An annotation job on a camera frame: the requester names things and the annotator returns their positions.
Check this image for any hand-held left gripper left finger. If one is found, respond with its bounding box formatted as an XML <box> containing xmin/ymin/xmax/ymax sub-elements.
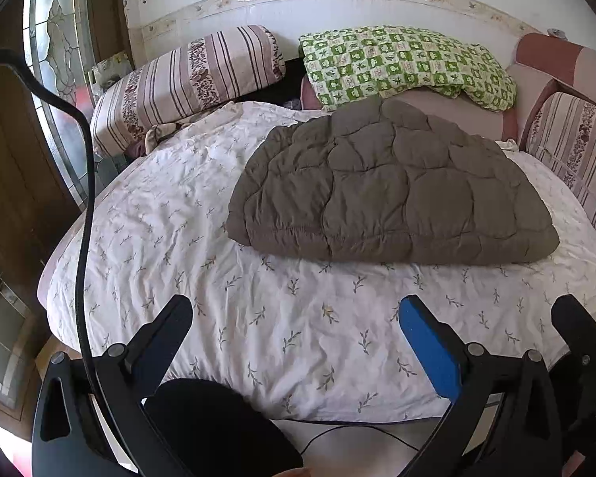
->
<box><xmin>31</xmin><ymin>294</ymin><xmax>194</xmax><ymax>477</ymax></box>

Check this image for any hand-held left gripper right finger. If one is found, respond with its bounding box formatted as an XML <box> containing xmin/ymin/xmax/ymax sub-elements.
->
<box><xmin>398</xmin><ymin>294</ymin><xmax>564</xmax><ymax>477</ymax></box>

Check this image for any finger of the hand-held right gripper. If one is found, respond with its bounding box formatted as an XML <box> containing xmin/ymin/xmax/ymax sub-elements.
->
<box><xmin>551</xmin><ymin>295</ymin><xmax>596</xmax><ymax>418</ymax></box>

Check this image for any grey-brown quilted jacket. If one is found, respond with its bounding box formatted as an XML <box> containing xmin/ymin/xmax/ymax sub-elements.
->
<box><xmin>227</xmin><ymin>95</ymin><xmax>561</xmax><ymax>264</ymax></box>

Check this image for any white leaf-print bedsheet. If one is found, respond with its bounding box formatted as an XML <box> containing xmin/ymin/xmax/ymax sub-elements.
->
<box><xmin>37</xmin><ymin>101</ymin><xmax>596</xmax><ymax>423</ymax></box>

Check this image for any striped floral pillow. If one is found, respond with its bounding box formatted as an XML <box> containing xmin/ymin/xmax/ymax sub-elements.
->
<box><xmin>90</xmin><ymin>25</ymin><xmax>286</xmax><ymax>157</ymax></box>
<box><xmin>524</xmin><ymin>90</ymin><xmax>596</xmax><ymax>244</ymax></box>

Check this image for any pink sofa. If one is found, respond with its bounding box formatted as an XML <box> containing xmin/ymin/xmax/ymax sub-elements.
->
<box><xmin>300</xmin><ymin>32</ymin><xmax>596</xmax><ymax>160</ymax></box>

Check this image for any wooden cabinet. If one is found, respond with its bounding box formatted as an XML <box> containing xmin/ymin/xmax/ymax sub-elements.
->
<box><xmin>0</xmin><ymin>67</ymin><xmax>80</xmax><ymax>423</ymax></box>

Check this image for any pale green patterned cloth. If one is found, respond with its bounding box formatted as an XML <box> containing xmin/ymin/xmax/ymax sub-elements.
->
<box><xmin>92</xmin><ymin>52</ymin><xmax>132</xmax><ymax>90</ymax></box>

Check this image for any green checked quilt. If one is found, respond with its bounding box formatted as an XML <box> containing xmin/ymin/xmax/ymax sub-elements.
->
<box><xmin>298</xmin><ymin>25</ymin><xmax>518</xmax><ymax>112</ymax></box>

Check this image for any patterned glass window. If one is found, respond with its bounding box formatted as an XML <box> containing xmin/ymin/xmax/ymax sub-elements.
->
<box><xmin>22</xmin><ymin>0</ymin><xmax>105</xmax><ymax>200</ymax></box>

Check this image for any thin black cable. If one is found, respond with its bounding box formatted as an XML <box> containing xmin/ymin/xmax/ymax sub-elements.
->
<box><xmin>298</xmin><ymin>422</ymin><xmax>423</xmax><ymax>458</ymax></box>

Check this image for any thick black cable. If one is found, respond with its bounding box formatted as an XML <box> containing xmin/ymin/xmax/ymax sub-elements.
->
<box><xmin>0</xmin><ymin>48</ymin><xmax>100</xmax><ymax>398</ymax></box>

